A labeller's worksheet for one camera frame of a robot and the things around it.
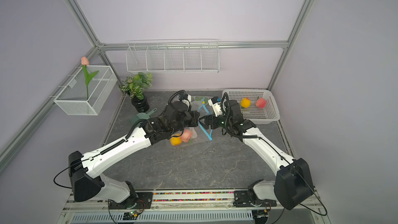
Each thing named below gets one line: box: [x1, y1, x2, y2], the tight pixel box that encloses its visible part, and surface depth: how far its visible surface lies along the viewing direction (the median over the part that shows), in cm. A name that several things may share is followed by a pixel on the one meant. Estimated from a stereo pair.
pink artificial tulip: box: [80, 56, 99, 101], surface depth 81 cm
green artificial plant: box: [119, 72, 153, 101], surface depth 91 cm
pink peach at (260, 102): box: [255, 98, 267, 109], surface depth 108 cm
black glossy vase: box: [131, 96, 150, 113], surface depth 107 cm
